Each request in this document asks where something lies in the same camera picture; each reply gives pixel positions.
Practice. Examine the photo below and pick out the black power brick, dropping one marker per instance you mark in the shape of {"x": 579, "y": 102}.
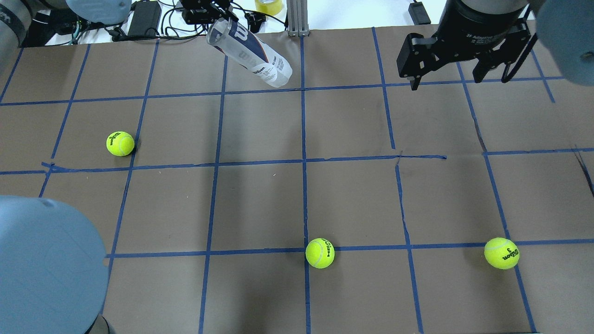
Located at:
{"x": 145, "y": 19}

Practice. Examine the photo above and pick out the tennis ball near grid cross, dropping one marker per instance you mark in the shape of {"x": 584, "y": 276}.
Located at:
{"x": 120, "y": 143}

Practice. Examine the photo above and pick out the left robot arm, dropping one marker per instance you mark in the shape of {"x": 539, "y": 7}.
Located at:
{"x": 107, "y": 155}

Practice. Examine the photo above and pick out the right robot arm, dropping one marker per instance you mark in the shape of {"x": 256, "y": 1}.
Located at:
{"x": 565, "y": 29}

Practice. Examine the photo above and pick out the tennis ball right side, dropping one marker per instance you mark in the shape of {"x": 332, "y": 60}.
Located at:
{"x": 501, "y": 253}

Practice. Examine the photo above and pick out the white Wilson tennis ball can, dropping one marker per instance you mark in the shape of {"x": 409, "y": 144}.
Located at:
{"x": 249, "y": 51}

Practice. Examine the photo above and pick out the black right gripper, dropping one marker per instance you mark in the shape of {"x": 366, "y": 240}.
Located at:
{"x": 473, "y": 28}

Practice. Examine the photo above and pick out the yellow tape roll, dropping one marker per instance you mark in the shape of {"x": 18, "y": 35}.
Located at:
{"x": 270, "y": 7}

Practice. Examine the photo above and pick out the black power adapter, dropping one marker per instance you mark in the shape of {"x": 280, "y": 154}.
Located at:
{"x": 418, "y": 13}

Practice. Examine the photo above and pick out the aluminium frame post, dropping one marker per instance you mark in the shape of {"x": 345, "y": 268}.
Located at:
{"x": 297, "y": 18}

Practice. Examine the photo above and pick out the centre Head tennis ball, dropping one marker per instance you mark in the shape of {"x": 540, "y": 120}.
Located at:
{"x": 320, "y": 253}

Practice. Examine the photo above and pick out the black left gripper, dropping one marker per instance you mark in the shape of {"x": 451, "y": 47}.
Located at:
{"x": 209, "y": 10}

